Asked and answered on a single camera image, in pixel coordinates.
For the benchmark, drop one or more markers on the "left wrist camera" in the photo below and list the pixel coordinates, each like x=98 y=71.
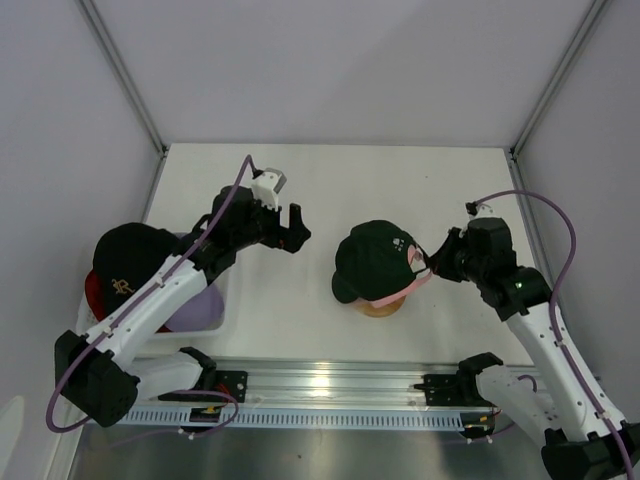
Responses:
x=266 y=186

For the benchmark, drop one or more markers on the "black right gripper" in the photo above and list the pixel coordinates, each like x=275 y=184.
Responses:
x=440 y=262

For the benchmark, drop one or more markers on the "black left mounting bracket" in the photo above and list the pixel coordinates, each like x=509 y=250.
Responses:
x=232 y=383

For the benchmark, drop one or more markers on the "aluminium frame post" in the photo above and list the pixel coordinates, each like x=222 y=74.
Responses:
x=114 y=59
x=571 y=53

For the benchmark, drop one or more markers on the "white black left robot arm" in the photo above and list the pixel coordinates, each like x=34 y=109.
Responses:
x=96 y=371

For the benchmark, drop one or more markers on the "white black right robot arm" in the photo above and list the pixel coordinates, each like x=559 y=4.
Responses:
x=579 y=431

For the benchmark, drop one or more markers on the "dark green cap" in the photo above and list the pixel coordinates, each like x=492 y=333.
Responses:
x=365 y=241

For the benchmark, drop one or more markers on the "black cap gold logo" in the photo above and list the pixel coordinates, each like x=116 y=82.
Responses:
x=134 y=246

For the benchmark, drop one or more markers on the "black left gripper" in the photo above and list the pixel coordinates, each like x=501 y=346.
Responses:
x=290 y=238

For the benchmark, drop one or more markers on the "wooden hat stand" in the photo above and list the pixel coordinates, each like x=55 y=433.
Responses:
x=387 y=310

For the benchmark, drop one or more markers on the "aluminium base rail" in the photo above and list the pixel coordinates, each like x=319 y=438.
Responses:
x=333 y=385

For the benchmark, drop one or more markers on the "aluminium frame post right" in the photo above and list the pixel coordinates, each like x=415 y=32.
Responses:
x=571 y=53

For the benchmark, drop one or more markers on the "black right mounting bracket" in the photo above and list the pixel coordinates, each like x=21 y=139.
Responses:
x=441 y=390

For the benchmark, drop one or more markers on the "white slotted cable duct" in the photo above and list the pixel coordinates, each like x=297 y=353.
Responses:
x=298 y=418

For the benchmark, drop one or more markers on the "black mounting bracket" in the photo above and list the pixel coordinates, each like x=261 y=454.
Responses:
x=232 y=383
x=441 y=390

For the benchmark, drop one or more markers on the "red cap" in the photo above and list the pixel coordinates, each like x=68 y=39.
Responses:
x=107 y=292

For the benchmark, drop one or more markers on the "lilac cap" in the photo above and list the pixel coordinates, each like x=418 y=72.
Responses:
x=205 y=311

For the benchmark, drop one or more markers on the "white plastic bin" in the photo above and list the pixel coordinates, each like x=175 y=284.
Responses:
x=86 y=320

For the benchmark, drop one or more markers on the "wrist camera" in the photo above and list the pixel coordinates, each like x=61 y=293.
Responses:
x=479 y=210
x=266 y=186

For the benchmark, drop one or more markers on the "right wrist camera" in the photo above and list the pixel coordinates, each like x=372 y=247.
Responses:
x=479 y=210

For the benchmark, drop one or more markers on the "aluminium frame post left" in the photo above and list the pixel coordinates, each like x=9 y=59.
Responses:
x=114 y=59

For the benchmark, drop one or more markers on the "pink cap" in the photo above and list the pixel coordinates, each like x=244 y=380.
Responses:
x=392 y=277

